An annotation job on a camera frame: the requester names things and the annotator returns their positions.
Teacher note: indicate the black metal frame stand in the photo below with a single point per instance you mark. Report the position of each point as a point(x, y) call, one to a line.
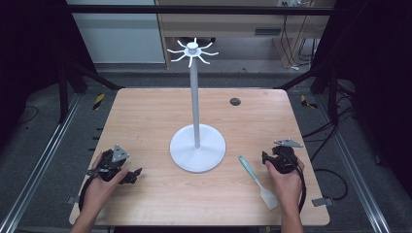
point(76, 84)
point(319, 84)

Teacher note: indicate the white hook rack stand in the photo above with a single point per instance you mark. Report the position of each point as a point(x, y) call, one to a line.
point(197, 149)

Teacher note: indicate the white cabinet panel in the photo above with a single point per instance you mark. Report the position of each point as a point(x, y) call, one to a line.
point(120, 35)

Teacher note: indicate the aluminium floor rail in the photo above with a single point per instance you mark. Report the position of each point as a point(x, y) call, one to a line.
point(356, 174)
point(39, 161)

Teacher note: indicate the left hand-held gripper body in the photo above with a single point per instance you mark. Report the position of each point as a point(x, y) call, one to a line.
point(119, 154)

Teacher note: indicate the person's right hand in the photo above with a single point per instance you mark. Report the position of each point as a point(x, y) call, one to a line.
point(286, 189)

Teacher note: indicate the dark round table grommet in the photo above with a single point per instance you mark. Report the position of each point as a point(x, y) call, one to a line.
point(235, 101)

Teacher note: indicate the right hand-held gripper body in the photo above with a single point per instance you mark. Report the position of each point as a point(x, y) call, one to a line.
point(285, 158)

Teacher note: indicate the person's left hand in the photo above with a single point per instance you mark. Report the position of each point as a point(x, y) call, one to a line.
point(101, 191)

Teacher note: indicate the grey metal table bracket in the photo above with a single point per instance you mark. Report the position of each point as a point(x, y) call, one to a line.
point(72, 200)
point(322, 202)

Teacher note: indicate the black curtain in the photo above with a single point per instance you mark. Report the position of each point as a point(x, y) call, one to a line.
point(379, 81)
point(32, 48)

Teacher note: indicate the black horizontal frame bar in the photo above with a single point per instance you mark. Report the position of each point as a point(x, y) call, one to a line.
point(200, 9)

